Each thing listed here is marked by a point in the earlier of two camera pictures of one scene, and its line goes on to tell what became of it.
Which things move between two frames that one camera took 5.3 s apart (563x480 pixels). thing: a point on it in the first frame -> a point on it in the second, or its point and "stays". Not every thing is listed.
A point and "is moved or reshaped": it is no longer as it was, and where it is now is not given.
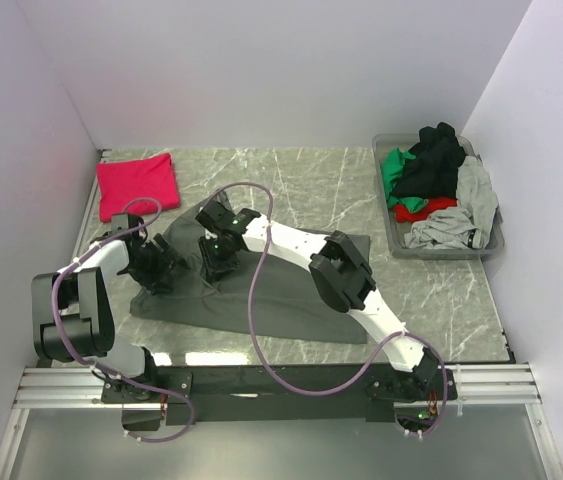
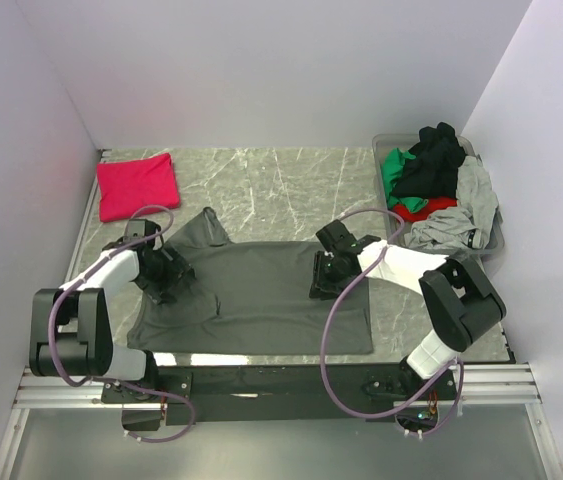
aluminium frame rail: (80, 388) stays
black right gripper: (213, 268) -> (331, 290)
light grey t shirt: (474, 211) stays
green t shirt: (392, 166) stays
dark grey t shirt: (268, 291) is moved or reshaped
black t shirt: (433, 173) stays
